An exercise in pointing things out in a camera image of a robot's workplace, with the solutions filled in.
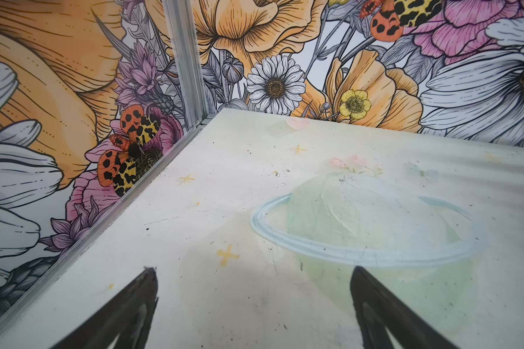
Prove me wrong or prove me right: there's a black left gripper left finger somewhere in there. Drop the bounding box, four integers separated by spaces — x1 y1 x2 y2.
53 268 159 348

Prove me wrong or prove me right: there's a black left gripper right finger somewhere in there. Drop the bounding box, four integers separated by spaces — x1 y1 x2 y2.
350 266 456 348

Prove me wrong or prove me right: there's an aluminium left corner post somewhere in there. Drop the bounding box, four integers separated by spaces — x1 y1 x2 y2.
163 1 209 129

